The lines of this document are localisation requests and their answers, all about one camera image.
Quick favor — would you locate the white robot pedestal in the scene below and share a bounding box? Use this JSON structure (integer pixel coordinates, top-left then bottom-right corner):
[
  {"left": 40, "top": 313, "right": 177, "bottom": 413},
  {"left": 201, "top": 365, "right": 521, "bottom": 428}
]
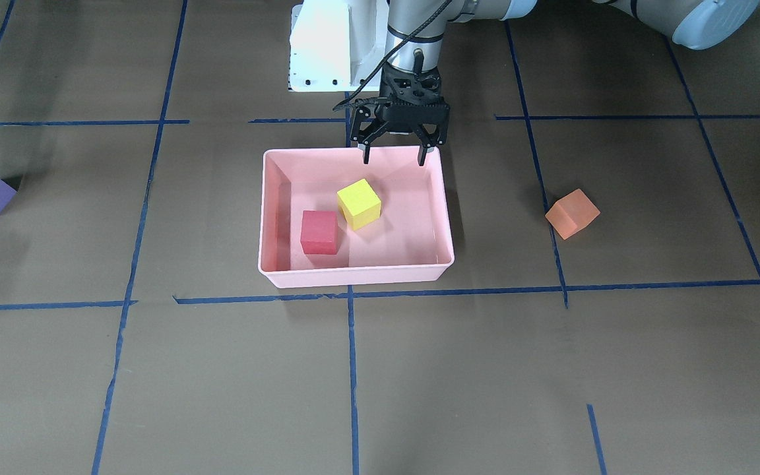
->
[{"left": 288, "top": 1, "right": 389, "bottom": 92}]

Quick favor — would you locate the pink plastic bin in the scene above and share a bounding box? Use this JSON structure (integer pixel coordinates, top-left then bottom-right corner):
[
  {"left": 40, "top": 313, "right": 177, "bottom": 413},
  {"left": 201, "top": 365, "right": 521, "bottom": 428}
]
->
[{"left": 257, "top": 146, "right": 455, "bottom": 288}]

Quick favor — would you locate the pink foam block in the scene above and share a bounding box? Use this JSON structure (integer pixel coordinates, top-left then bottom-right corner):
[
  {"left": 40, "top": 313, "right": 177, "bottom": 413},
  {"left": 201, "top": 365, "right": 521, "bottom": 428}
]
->
[{"left": 300, "top": 210, "right": 340, "bottom": 255}]

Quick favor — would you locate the orange foam block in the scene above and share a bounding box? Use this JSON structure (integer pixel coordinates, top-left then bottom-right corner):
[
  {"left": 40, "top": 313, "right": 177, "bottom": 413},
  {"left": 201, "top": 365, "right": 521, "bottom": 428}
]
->
[{"left": 545, "top": 189, "right": 601, "bottom": 240}]

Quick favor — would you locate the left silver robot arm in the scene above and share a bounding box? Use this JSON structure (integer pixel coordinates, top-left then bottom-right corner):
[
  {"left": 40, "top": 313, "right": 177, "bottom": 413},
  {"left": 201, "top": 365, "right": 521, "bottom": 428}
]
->
[{"left": 334, "top": 1, "right": 760, "bottom": 165}]

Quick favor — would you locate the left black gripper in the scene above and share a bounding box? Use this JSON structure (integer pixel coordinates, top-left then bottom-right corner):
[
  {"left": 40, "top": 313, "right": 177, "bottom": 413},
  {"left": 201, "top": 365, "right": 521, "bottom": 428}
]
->
[{"left": 350, "top": 63, "right": 451, "bottom": 166}]

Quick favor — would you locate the yellow foam block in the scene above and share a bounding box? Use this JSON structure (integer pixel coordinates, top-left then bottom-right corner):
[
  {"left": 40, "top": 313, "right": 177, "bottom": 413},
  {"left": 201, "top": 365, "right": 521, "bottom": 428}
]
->
[{"left": 336, "top": 179, "right": 382, "bottom": 231}]

